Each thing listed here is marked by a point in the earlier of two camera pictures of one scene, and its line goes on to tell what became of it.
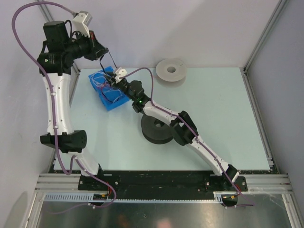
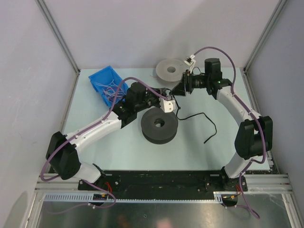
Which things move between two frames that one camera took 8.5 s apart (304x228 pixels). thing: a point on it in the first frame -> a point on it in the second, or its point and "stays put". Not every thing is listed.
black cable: [100, 64] -> [199, 113]
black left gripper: [95, 49] -> [162, 91]
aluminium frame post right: [244, 70] stays put
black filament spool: [156, 131] stays put
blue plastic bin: [110, 96] stays put
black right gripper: [113, 83] -> [185, 85]
